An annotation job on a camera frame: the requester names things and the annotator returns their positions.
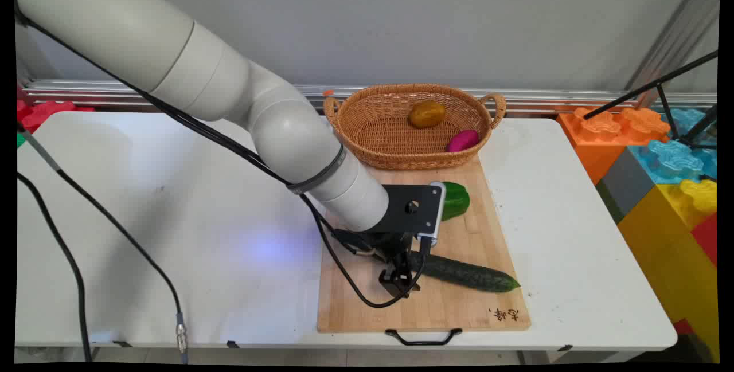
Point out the grey foam block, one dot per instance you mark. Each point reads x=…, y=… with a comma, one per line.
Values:
x=625, y=183

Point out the aluminium frame post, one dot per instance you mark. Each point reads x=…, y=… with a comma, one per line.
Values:
x=676, y=34

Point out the black tripod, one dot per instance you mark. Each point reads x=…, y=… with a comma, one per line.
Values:
x=665, y=100

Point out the black table edge clip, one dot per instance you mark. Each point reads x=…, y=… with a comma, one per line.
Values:
x=232, y=344
x=121, y=344
x=565, y=348

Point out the aluminium rail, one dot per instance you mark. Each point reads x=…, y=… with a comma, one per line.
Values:
x=545, y=98

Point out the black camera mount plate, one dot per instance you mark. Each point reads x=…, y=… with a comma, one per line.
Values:
x=410, y=208

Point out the yellow-brown potato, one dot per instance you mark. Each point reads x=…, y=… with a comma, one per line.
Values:
x=426, y=114

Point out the orange foam block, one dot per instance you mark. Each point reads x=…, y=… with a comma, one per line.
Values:
x=596, y=137

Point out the green foam piece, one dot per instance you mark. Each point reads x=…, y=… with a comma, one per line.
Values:
x=20, y=140

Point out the woven wicker basket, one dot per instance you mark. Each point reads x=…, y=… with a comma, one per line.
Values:
x=390, y=131

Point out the dark green cucumber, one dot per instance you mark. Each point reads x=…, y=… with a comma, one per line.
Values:
x=470, y=274

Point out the magenta sweet potato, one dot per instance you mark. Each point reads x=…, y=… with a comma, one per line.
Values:
x=462, y=141

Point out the red foam puzzle piece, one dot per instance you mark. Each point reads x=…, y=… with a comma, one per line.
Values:
x=49, y=113

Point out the blue foam block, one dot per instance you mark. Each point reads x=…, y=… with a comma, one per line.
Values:
x=674, y=157

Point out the green bell pepper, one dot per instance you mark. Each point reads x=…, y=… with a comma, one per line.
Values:
x=457, y=201

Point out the bamboo cutting board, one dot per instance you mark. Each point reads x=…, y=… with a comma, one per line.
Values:
x=476, y=234

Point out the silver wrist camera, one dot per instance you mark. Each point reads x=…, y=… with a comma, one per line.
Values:
x=438, y=211

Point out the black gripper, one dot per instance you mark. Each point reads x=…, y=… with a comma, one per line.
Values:
x=392, y=246

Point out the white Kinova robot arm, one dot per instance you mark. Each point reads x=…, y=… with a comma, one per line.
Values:
x=172, y=62

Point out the red foam block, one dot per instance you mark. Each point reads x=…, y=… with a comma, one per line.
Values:
x=706, y=237

